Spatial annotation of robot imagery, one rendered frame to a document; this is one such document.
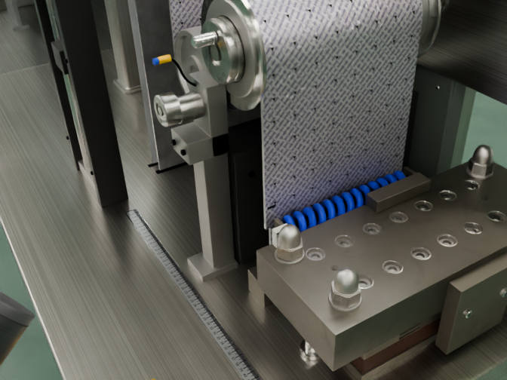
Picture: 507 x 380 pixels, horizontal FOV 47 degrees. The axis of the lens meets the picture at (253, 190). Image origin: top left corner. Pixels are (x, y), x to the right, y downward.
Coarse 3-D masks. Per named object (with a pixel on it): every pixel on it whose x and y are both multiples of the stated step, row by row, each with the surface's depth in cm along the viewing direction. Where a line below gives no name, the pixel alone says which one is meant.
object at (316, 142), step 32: (288, 96) 68; (320, 96) 70; (352, 96) 73; (384, 96) 76; (288, 128) 70; (320, 128) 73; (352, 128) 76; (384, 128) 79; (288, 160) 73; (320, 160) 76; (352, 160) 79; (384, 160) 83; (288, 192) 76; (320, 192) 79
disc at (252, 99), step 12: (204, 0) 69; (240, 0) 62; (204, 12) 70; (240, 12) 63; (252, 12) 61; (252, 24) 61; (252, 36) 62; (264, 48) 62; (264, 60) 62; (264, 72) 63; (264, 84) 64; (228, 96) 72; (252, 96) 67; (240, 108) 70; (252, 108) 68
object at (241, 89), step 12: (216, 0) 66; (228, 0) 64; (216, 12) 67; (228, 12) 65; (240, 24) 63; (240, 36) 64; (420, 36) 76; (252, 48) 63; (252, 60) 64; (252, 72) 64; (228, 84) 71; (240, 84) 68; (252, 84) 66; (240, 96) 69
